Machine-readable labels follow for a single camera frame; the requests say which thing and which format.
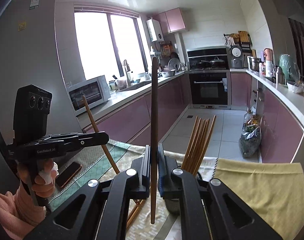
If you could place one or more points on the white microwave oven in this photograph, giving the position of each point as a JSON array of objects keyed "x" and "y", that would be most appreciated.
[{"x": 95, "y": 90}]

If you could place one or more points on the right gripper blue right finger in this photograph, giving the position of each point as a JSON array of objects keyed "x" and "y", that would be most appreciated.
[{"x": 165, "y": 165}]

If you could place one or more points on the green bag on counter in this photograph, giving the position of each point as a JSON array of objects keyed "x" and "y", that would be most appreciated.
[{"x": 289, "y": 68}]

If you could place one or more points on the kitchen faucet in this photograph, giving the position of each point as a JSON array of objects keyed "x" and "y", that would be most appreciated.
[{"x": 127, "y": 72}]

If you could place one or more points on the pink wall cabinet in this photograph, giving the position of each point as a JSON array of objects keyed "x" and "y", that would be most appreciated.
[{"x": 171, "y": 21}]

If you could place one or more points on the bag of green vegetables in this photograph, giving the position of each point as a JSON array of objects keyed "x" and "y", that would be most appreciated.
[{"x": 249, "y": 140}]

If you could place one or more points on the patterned beige green cloth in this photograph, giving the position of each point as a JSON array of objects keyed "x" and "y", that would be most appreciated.
[{"x": 95, "y": 165}]

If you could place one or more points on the left hand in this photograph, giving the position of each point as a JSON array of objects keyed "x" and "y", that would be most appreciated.
[{"x": 40, "y": 187}]

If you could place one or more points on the pink sleeved left forearm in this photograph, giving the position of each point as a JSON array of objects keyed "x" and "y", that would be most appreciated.
[{"x": 18, "y": 215}]

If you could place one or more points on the pink thermos jug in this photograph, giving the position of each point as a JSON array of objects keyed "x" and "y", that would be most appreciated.
[{"x": 268, "y": 62}]

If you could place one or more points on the black mesh pen holder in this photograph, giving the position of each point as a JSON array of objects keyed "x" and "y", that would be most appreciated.
[{"x": 174, "y": 202}]

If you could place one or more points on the white water heater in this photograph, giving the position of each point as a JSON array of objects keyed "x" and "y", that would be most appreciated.
[{"x": 155, "y": 30}]

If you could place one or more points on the black range hood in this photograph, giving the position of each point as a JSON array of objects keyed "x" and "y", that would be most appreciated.
[{"x": 195, "y": 56}]

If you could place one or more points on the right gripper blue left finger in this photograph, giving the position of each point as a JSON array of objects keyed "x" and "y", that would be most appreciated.
[{"x": 142, "y": 166}]

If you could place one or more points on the black smartphone orange case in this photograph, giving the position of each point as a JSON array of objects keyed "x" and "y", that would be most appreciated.
[{"x": 67, "y": 174}]

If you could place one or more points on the yellow cloth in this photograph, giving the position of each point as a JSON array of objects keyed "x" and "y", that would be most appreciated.
[{"x": 274, "y": 191}]

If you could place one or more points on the black wok with lid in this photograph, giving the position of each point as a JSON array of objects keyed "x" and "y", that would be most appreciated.
[{"x": 216, "y": 63}]

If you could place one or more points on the black built-in oven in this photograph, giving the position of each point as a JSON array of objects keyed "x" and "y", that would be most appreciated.
[{"x": 211, "y": 88}]

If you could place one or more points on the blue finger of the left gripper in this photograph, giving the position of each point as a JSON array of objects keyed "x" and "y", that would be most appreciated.
[
  {"x": 65, "y": 136},
  {"x": 74, "y": 144}
]

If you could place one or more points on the steel stock pot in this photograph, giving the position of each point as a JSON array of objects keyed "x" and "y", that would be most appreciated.
[{"x": 253, "y": 63}]

